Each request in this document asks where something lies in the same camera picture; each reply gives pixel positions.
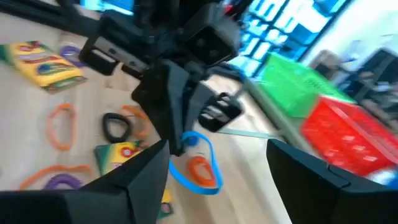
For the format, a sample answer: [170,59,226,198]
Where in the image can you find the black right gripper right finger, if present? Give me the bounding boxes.
[266,139,398,224]

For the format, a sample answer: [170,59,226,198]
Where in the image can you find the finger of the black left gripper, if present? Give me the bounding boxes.
[183,82,215,155]
[132,60,187,155]

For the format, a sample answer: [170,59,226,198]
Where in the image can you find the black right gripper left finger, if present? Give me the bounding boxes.
[0,139,170,224]

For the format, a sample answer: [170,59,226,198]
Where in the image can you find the blue rubber band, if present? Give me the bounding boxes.
[169,130,224,196]

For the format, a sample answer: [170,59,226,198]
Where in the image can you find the orange rubber band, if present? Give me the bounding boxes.
[45,102,78,152]
[119,105,153,141]
[19,164,91,190]

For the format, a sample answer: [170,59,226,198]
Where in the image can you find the red plastic basket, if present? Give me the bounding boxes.
[300,95,398,177]

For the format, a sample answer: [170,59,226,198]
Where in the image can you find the blue plastic basket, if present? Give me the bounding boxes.
[366,167,398,190]

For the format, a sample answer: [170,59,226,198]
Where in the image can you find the pale green metal shelf riser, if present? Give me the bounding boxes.
[214,73,312,150]

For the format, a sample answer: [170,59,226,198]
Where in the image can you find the green plastic basket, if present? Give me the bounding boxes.
[259,52,357,119]

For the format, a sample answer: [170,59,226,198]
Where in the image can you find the large dark-framed window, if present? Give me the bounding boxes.
[79,0,352,78]

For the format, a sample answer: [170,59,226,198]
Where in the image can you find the purple spiral wrist keychain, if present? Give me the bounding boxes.
[43,173,84,191]
[58,45,90,68]

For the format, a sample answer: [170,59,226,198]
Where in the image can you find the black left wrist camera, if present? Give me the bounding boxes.
[186,21,242,68]

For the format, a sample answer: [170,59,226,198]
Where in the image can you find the black spiral wrist keychain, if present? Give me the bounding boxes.
[102,112,132,144]

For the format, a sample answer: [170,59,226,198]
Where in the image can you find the orange-red spiral wrist keychain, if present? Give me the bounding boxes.
[188,155,217,187]

